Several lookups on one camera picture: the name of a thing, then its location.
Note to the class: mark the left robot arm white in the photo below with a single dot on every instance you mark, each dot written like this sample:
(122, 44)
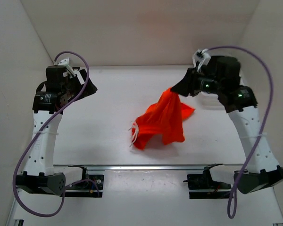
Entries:
(39, 175)

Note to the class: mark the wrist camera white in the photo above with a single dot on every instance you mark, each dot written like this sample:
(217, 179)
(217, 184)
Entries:
(67, 62)
(200, 58)

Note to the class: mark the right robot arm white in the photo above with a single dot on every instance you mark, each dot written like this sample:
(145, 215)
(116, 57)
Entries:
(262, 170)

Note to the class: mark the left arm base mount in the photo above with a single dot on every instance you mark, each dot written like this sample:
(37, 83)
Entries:
(91, 184)

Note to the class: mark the orange shorts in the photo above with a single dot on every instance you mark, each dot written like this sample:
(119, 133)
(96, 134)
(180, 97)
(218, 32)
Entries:
(164, 118)

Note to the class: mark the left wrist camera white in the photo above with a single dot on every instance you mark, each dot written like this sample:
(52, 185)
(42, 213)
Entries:
(67, 62)

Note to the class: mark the white plastic basket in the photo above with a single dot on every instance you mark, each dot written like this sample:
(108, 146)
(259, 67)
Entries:
(210, 101)

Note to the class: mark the aluminium rail front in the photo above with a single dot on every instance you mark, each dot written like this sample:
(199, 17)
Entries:
(119, 167)

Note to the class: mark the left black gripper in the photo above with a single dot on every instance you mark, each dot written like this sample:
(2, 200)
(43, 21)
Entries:
(90, 89)

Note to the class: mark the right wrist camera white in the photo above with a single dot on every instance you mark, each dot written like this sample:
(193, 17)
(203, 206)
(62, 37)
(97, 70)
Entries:
(200, 58)

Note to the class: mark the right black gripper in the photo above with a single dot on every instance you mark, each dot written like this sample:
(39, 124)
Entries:
(186, 85)

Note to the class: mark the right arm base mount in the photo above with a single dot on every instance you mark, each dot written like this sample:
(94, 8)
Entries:
(202, 186)

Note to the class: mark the aluminium frame left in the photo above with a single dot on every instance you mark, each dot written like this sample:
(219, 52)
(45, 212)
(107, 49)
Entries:
(11, 220)

